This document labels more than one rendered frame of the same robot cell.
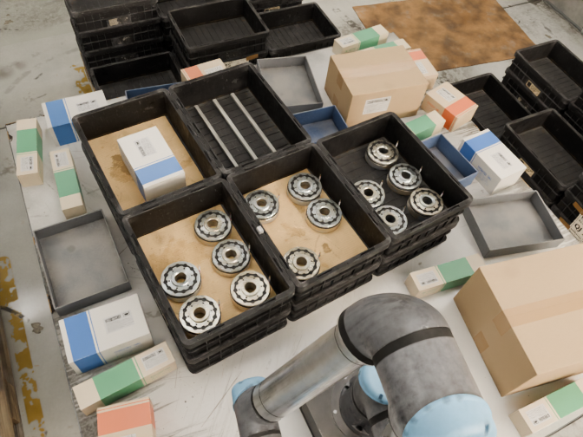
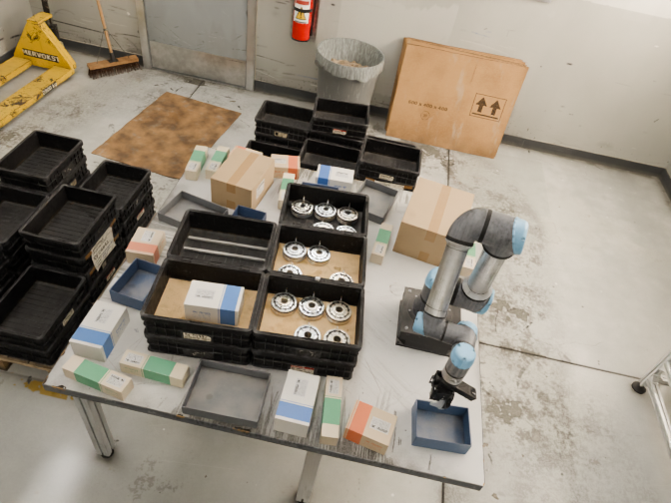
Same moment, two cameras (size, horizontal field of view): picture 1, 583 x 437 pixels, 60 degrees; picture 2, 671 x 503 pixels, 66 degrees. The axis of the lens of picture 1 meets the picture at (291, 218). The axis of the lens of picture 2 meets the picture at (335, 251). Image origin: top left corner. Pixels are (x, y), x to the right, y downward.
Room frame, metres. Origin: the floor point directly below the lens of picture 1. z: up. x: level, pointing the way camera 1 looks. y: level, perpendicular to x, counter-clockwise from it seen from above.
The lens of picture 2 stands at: (-0.12, 1.17, 2.44)
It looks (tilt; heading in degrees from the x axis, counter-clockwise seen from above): 44 degrees down; 305
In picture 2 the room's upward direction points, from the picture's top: 11 degrees clockwise
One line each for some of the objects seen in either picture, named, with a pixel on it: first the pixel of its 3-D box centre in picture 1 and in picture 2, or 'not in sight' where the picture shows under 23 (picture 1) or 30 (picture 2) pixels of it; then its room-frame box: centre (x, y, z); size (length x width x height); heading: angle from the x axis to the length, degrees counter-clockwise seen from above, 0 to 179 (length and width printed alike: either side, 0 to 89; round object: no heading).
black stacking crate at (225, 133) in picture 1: (238, 127); (224, 249); (1.12, 0.21, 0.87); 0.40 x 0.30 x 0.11; 39
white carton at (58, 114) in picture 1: (79, 118); (101, 330); (1.16, 0.77, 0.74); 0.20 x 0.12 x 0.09; 123
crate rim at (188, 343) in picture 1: (206, 255); (311, 310); (0.62, 0.20, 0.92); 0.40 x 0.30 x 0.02; 39
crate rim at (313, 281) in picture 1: (306, 210); (319, 254); (0.81, -0.04, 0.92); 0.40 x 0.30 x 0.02; 39
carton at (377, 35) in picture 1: (360, 42); (196, 162); (1.85, -0.17, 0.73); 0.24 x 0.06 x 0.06; 130
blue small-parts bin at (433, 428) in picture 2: not in sight; (440, 426); (0.02, 0.10, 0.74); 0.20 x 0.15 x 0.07; 37
